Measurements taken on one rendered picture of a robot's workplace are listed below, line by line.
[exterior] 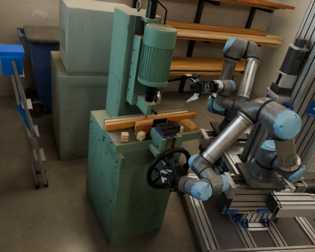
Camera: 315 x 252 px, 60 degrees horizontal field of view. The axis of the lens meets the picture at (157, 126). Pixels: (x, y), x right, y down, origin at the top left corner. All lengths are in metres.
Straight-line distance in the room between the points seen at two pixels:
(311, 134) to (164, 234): 1.28
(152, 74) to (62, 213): 1.37
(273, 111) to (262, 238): 1.27
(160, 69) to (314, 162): 1.18
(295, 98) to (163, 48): 0.82
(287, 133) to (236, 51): 0.82
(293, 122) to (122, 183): 1.03
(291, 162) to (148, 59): 0.89
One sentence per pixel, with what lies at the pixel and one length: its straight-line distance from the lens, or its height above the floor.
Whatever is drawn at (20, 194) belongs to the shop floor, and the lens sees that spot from 2.55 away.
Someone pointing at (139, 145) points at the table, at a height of 0.87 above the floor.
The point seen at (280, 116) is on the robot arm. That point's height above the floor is 1.34.
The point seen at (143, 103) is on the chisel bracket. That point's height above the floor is 1.06.
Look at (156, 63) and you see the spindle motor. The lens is 1.48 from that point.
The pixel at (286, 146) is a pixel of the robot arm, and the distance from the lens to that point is 1.37.
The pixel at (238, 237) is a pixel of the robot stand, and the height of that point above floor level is 0.21.
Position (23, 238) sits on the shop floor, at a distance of 2.26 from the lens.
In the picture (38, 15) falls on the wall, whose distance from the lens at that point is 3.71.
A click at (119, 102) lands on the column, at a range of 1.80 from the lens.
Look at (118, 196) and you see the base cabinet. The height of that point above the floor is 0.50.
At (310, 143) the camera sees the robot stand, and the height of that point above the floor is 0.98.
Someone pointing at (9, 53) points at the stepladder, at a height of 1.15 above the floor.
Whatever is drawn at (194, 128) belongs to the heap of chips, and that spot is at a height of 0.92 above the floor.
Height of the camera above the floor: 1.78
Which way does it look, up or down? 30 degrees down
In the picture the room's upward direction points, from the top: 11 degrees clockwise
